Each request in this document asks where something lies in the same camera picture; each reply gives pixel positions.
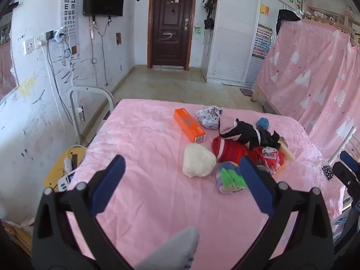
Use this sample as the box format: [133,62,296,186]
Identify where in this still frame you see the red snack packet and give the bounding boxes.
[250,146,287,175]

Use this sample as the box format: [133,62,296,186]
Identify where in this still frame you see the black jacket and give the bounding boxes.
[276,9,301,37]

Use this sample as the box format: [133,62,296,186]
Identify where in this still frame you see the wooden bunk frame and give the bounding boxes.
[308,6,360,45]

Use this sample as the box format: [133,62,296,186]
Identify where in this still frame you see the pink tree-print curtain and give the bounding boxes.
[254,18,360,165]

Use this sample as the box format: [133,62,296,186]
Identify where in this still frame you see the hanging black bags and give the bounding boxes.
[202,0,218,30]

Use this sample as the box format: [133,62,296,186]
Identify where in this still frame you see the white plug adapter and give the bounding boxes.
[46,28,66,45]

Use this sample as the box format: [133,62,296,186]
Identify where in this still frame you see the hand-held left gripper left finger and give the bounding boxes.
[31,155,133,270]

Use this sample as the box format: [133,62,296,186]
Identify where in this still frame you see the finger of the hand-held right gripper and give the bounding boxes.
[339,151,360,175]

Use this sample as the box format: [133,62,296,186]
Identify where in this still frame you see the white metal chair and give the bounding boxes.
[69,86,115,147]

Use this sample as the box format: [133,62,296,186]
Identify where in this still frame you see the beige round brush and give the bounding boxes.
[277,136,294,162]

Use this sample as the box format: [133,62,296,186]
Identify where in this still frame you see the white wardrobe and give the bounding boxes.
[207,0,282,88]

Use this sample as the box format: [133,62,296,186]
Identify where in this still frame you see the white metal rail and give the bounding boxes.
[328,126,355,164]

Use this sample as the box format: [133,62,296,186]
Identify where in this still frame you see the crumpled white printed wrapper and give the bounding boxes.
[195,105,223,130]

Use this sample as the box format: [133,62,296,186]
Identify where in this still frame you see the red striped bag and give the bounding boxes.
[211,136,249,163]

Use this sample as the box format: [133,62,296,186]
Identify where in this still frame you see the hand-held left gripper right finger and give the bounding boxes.
[233,155,335,270]

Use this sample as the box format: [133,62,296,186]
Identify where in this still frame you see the black cloth bundle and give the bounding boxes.
[219,118,282,150]

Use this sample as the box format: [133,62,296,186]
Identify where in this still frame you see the white device with screen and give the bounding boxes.
[58,171,76,192]

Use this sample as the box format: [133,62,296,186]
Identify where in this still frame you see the orange cardboard box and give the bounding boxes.
[174,108,206,143]

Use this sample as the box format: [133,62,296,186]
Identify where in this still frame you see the wall sockets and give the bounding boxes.
[24,34,45,54]

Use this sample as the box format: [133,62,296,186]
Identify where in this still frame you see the green striped packet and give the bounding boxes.
[216,161,248,194]

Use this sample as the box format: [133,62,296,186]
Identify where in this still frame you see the yellow round stool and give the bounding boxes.
[44,145,88,193]

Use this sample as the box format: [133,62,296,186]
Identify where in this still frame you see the wooden bed leg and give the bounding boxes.
[251,86,266,104]

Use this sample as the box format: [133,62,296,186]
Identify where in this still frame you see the white foam lump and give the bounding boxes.
[182,143,217,178]

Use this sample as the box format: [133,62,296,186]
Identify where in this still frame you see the dark brown door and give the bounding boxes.
[148,0,199,71]

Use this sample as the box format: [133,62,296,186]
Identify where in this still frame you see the black dotted cloth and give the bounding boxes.
[321,164,335,180]

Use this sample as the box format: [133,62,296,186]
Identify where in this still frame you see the person's left hand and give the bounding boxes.
[135,226,200,270]

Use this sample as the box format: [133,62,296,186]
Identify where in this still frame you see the eye chart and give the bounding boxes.
[60,0,81,59]

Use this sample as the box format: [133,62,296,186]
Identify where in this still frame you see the colourful grid poster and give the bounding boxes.
[252,22,274,59]

